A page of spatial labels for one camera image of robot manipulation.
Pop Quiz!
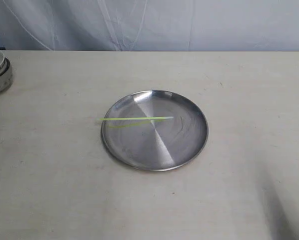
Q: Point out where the green glow stick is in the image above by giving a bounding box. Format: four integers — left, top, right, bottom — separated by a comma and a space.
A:
95, 116, 174, 122

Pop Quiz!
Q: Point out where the round stainless steel plate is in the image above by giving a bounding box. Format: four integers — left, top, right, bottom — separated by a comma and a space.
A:
100, 90, 209, 172

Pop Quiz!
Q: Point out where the white backdrop cloth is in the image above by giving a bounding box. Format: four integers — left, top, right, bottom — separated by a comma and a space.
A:
0, 0, 299, 51

